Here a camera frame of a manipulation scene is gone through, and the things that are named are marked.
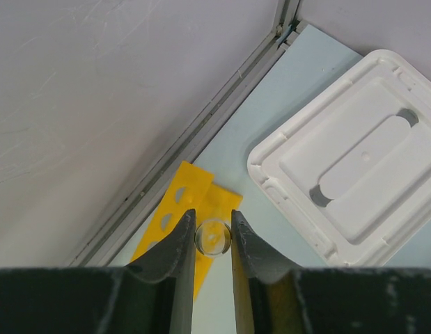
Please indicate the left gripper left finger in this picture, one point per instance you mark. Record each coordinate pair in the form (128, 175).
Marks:
(162, 299)

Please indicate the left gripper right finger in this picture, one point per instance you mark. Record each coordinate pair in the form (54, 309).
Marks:
(263, 283)

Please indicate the clear glass test tube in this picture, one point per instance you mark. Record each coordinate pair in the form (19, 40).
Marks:
(213, 238)

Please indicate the yellow test tube rack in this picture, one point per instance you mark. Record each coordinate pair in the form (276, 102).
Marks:
(191, 188)

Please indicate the white plastic bin lid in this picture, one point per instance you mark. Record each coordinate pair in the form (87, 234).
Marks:
(351, 171)

